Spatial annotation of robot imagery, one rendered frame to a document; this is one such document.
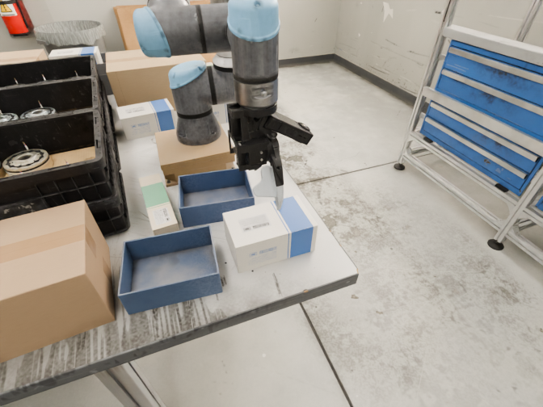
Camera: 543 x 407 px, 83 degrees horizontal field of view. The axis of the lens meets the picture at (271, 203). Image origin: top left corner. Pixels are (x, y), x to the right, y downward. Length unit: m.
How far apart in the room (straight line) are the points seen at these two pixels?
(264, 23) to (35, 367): 0.71
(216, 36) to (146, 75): 0.90
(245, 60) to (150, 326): 0.53
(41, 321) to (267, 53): 0.61
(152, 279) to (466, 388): 1.24
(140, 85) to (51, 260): 0.96
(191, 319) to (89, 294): 0.20
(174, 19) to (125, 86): 0.91
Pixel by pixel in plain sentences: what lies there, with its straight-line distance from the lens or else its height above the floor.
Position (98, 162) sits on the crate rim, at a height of 0.92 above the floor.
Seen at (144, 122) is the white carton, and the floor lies 0.76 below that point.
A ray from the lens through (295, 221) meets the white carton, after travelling 0.73.
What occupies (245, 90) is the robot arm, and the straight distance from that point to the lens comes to 0.53.
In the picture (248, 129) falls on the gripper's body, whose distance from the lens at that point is 0.57.
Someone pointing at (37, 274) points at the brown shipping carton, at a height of 0.86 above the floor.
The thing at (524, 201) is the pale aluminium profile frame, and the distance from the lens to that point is 1.95.
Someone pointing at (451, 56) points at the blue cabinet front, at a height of 0.81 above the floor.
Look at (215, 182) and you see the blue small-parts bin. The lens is 0.96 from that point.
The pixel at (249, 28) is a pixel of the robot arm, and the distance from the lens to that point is 0.50.
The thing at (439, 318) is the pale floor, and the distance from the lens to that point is 1.66.
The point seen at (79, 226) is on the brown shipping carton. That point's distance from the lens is 0.73.
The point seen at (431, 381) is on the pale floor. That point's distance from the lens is 1.51.
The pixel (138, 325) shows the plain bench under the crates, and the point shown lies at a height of 0.70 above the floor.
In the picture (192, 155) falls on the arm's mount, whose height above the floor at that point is 0.78.
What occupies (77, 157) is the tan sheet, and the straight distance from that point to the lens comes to 1.03.
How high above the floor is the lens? 1.30
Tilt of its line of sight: 41 degrees down
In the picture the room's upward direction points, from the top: straight up
